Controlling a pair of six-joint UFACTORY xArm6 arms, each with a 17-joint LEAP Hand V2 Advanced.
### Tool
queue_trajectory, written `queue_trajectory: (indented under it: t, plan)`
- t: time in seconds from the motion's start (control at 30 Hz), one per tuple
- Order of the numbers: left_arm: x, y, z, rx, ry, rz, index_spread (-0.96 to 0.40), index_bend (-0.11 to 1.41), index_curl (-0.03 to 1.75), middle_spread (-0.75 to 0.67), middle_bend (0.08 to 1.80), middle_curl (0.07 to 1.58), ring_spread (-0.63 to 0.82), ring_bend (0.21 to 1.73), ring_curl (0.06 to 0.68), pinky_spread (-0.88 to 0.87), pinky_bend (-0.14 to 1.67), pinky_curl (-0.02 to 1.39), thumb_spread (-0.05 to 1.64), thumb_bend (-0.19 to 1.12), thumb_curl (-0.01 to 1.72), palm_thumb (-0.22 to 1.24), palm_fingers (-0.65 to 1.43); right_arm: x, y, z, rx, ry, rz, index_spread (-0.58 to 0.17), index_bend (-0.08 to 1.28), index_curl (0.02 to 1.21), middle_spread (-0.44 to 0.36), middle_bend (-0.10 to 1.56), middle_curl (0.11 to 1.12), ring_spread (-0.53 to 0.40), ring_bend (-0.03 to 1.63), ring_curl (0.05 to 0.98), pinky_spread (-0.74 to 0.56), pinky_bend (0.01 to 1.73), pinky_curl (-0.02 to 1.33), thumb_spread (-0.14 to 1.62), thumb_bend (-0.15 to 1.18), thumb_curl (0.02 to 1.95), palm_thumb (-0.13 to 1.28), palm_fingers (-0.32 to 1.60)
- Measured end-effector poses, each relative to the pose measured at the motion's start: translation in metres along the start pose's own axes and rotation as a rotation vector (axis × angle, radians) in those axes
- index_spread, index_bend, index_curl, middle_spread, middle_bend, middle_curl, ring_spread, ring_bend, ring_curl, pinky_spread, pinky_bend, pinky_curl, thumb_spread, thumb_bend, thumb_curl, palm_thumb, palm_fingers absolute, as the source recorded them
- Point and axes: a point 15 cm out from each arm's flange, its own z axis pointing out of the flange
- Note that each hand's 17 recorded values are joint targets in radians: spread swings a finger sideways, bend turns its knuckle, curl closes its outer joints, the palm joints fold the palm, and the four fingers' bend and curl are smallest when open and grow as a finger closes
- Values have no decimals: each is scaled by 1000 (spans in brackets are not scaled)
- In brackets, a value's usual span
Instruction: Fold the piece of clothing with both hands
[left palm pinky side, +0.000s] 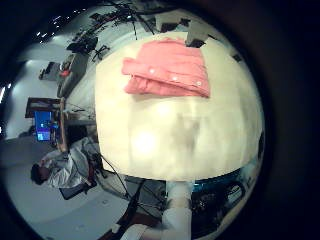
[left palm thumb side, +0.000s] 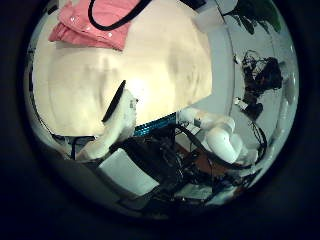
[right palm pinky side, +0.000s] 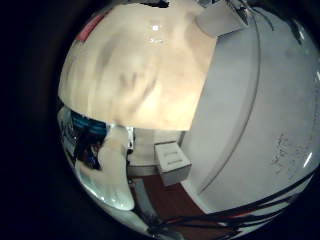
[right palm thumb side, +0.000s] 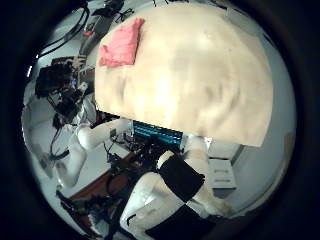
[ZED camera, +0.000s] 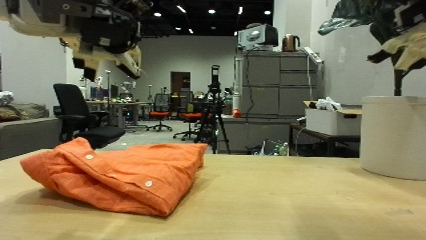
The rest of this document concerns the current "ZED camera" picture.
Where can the orange button shirt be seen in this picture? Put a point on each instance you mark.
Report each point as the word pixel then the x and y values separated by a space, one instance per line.
pixel 120 180

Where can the green leafy plant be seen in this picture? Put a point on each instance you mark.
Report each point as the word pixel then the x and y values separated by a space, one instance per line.
pixel 398 85

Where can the white power strip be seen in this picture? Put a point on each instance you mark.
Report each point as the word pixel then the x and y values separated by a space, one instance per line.
pixel 313 55

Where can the background work desk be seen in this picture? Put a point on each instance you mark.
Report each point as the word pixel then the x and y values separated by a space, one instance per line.
pixel 117 105

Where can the black office chair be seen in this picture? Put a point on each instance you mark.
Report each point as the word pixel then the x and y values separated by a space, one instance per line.
pixel 73 103

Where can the brown door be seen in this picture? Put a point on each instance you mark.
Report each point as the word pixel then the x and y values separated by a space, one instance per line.
pixel 180 83

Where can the white crumpled plastic bag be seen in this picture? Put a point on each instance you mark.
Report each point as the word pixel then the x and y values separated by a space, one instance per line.
pixel 327 103

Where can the copper kettle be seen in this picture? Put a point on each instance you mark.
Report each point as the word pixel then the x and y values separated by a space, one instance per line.
pixel 290 42

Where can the white round plant pot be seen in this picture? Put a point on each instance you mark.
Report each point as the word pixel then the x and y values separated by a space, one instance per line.
pixel 394 140

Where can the orange seat office chair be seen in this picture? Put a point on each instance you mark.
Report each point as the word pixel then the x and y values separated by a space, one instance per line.
pixel 190 116
pixel 160 114

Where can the white storage box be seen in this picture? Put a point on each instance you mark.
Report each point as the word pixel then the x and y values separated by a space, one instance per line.
pixel 330 121

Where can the brown cushion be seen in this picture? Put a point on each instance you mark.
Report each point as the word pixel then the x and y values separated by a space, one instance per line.
pixel 21 111

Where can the dark side table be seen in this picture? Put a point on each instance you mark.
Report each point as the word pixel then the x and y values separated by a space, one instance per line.
pixel 326 137

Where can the tall grey cabinet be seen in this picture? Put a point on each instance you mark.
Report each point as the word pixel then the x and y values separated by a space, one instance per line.
pixel 266 86

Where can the grey boxy monitor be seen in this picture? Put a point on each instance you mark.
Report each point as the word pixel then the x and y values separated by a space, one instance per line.
pixel 257 36

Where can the grey sofa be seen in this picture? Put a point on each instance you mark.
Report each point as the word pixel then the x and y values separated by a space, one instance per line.
pixel 27 136

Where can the red ball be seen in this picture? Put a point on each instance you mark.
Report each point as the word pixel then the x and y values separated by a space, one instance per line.
pixel 237 112

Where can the green bottles pack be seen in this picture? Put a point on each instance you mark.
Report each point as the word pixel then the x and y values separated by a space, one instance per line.
pixel 280 148

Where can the low grey bench cabinet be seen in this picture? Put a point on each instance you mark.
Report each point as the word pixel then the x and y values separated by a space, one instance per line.
pixel 253 131

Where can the black camera tripod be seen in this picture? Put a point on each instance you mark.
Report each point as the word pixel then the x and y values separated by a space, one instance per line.
pixel 214 110

